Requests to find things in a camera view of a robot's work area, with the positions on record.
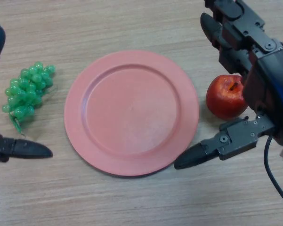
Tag red apple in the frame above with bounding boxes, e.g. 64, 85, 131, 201
206, 74, 249, 119

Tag pink round plate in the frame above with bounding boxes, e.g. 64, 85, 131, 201
63, 49, 200, 178

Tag green grape bunch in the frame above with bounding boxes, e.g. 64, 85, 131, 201
1, 61, 58, 137

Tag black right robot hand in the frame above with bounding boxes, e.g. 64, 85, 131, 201
173, 0, 283, 170

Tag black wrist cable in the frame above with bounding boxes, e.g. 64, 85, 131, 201
263, 134, 283, 211

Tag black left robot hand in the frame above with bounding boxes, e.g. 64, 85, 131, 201
0, 25, 54, 163

